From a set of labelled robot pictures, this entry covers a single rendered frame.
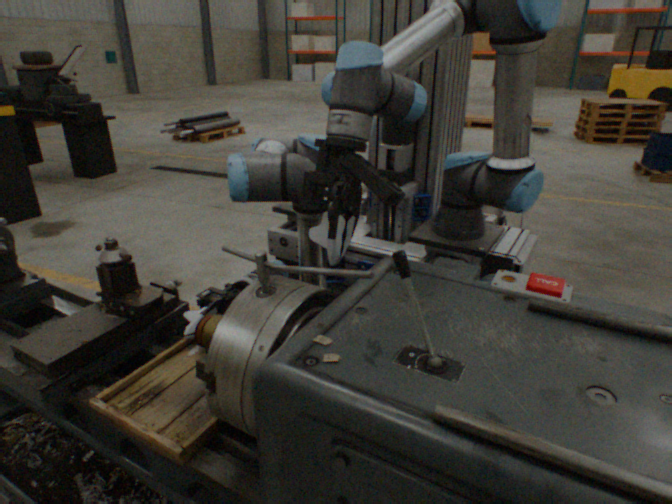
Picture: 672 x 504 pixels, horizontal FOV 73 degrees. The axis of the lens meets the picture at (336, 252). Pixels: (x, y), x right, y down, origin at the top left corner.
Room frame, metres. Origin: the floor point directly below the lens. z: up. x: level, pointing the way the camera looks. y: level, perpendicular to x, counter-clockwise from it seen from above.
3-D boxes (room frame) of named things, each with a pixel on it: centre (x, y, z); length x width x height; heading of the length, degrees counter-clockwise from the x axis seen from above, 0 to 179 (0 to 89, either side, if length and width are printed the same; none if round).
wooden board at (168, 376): (0.89, 0.36, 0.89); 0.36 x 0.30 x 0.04; 150
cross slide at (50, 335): (1.09, 0.65, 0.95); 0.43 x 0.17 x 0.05; 150
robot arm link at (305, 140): (1.49, 0.07, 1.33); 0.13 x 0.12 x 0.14; 91
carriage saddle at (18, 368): (1.10, 0.70, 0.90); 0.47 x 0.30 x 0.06; 150
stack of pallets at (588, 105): (8.82, -5.34, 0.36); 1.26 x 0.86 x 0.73; 78
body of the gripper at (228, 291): (0.97, 0.27, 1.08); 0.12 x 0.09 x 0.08; 150
